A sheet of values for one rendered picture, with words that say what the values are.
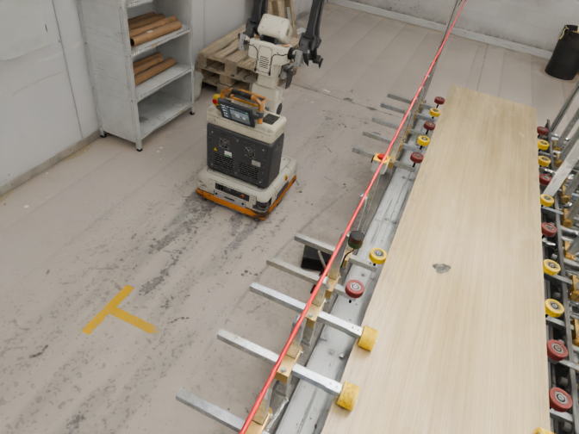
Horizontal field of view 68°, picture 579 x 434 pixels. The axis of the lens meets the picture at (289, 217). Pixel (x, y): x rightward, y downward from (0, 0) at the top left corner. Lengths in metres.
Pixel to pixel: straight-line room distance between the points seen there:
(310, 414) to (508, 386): 0.75
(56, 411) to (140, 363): 0.45
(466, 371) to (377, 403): 0.39
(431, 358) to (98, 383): 1.73
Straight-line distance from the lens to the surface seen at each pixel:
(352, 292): 1.86
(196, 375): 2.61
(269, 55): 3.20
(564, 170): 3.00
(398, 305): 1.89
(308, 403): 1.88
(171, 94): 4.89
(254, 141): 3.10
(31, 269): 3.27
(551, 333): 2.45
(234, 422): 1.45
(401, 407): 1.65
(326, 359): 1.98
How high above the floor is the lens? 2.29
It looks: 41 degrees down
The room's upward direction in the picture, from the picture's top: 10 degrees clockwise
